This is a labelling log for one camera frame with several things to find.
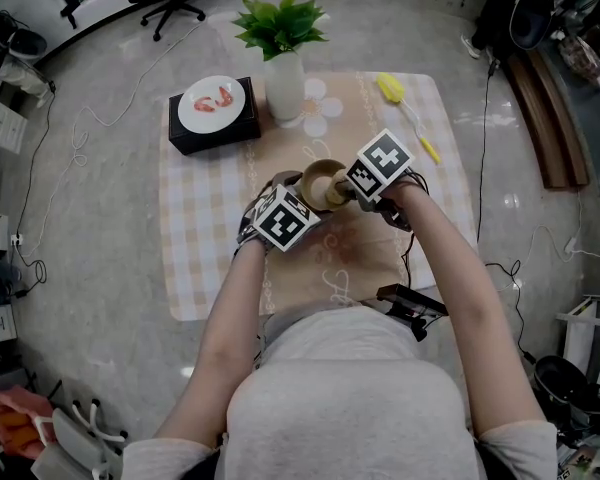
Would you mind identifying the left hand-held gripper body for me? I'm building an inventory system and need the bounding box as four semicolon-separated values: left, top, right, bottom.
237;182;324;254

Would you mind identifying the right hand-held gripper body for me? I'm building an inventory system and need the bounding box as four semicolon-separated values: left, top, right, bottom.
344;126;416;230

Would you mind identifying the brown bowl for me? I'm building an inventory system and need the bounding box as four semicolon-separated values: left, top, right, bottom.
299;158;349;213

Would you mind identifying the person's right forearm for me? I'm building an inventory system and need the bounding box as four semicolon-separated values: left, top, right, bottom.
382;182;521;340

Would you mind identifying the person's left forearm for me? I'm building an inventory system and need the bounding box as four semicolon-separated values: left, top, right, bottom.
197;240;269;370

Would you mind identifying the yellow bottle brush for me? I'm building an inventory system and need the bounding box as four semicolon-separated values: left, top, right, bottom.
376;72;443;166

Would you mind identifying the table with checked tablecloth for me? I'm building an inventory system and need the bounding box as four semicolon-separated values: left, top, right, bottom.
158;71;479;322

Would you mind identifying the black box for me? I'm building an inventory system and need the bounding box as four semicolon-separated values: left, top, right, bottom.
168;76;262;157

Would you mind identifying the white vase with green plant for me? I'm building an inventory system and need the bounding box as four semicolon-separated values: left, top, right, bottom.
231;0;330;122

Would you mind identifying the white plate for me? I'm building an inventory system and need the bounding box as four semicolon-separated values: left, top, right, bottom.
177;75;247;135

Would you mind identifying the black waist device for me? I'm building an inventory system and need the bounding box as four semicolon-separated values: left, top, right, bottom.
376;283;449;343

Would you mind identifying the brown wooden platform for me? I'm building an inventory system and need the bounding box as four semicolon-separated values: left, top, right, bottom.
502;50;592;190

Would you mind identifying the person's grey shirt torso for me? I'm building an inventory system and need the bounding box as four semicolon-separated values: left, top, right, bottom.
119;305;561;480

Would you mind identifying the white metal rack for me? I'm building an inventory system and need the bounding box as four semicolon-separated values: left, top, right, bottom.
554;295;600;387

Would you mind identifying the black round pan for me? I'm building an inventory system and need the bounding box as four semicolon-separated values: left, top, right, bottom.
533;354;591;405

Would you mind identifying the white chair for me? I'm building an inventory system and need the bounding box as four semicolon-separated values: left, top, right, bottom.
32;399;129;480

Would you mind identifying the pink bag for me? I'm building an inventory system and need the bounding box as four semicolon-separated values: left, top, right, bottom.
0;386;57;460

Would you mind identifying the black power cable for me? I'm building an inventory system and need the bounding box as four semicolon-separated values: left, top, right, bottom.
11;82;57;298
483;259;537;365
475;61;497;245

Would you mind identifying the white floor cable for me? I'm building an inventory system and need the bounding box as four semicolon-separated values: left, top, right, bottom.
526;192;600;265
70;20;204;169

